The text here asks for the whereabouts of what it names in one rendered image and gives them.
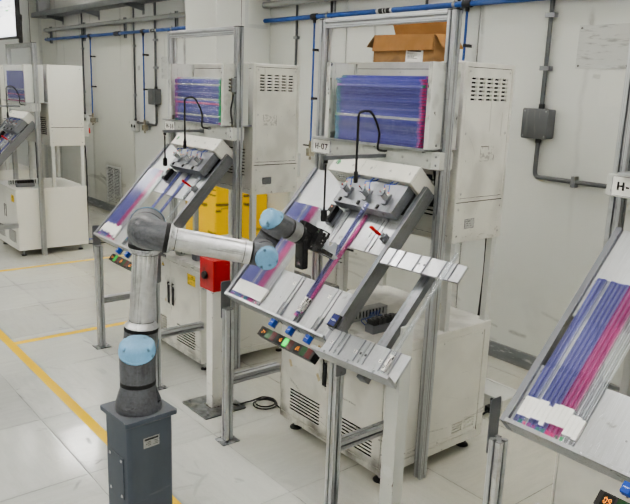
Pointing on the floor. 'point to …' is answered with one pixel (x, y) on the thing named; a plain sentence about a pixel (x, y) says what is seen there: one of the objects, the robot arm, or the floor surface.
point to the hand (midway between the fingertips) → (332, 258)
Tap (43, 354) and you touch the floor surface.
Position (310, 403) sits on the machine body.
